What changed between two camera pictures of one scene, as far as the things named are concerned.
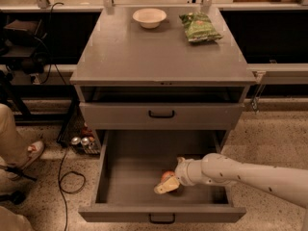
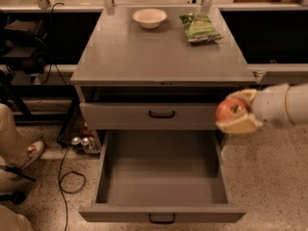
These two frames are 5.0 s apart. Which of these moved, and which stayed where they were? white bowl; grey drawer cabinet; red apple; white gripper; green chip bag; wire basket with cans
Moved: red apple; white gripper
Stayed: green chip bag; white bowl; wire basket with cans; grey drawer cabinet
